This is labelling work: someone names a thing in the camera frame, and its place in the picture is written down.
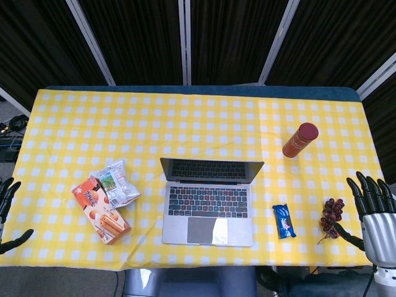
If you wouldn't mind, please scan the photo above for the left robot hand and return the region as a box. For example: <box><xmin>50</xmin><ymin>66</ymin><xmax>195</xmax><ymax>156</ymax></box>
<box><xmin>0</xmin><ymin>177</ymin><xmax>35</xmax><ymax>256</ymax></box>

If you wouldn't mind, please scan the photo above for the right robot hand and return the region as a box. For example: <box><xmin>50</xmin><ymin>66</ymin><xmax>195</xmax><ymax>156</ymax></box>
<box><xmin>333</xmin><ymin>171</ymin><xmax>396</xmax><ymax>266</ymax></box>

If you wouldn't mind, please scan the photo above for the silver laptop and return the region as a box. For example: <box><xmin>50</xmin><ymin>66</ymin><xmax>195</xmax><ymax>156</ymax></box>
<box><xmin>159</xmin><ymin>157</ymin><xmax>265</xmax><ymax>248</ymax></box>

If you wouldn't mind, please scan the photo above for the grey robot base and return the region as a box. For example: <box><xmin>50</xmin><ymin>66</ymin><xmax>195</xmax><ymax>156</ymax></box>
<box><xmin>122</xmin><ymin>265</ymin><xmax>258</xmax><ymax>297</ymax></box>

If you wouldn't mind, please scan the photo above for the dark red grape bunch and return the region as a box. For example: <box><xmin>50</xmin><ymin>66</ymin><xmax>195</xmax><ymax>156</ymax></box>
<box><xmin>317</xmin><ymin>198</ymin><xmax>345</xmax><ymax>245</ymax></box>

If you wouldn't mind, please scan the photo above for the blue cookie packet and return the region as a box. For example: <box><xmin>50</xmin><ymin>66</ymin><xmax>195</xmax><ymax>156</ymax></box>
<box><xmin>272</xmin><ymin>203</ymin><xmax>297</xmax><ymax>239</ymax></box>

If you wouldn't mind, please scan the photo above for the orange biscuit roll box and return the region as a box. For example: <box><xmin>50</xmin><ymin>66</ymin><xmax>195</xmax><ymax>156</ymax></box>
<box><xmin>71</xmin><ymin>176</ymin><xmax>132</xmax><ymax>246</ymax></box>

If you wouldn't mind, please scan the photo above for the red cylindrical can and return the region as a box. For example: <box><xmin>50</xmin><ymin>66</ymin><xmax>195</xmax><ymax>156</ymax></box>
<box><xmin>282</xmin><ymin>122</ymin><xmax>319</xmax><ymax>158</ymax></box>

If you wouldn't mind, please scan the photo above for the white snack bag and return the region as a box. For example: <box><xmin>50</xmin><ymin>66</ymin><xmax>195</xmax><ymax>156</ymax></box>
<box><xmin>94</xmin><ymin>159</ymin><xmax>142</xmax><ymax>209</ymax></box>

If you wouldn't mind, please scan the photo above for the yellow checkered tablecloth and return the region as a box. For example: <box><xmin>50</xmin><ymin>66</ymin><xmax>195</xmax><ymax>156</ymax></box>
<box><xmin>0</xmin><ymin>88</ymin><xmax>396</xmax><ymax>272</ymax></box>

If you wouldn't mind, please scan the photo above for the blue table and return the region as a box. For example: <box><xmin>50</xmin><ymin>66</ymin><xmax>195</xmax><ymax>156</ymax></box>
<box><xmin>43</xmin><ymin>85</ymin><xmax>362</xmax><ymax>102</ymax></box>

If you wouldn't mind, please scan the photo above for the black folding screen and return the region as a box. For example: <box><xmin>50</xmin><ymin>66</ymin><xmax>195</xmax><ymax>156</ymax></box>
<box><xmin>0</xmin><ymin>0</ymin><xmax>396</xmax><ymax>177</ymax></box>

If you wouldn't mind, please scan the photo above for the black cable bundle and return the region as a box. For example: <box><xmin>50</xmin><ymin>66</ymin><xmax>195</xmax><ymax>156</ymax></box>
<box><xmin>0</xmin><ymin>114</ymin><xmax>29</xmax><ymax>134</ymax></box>

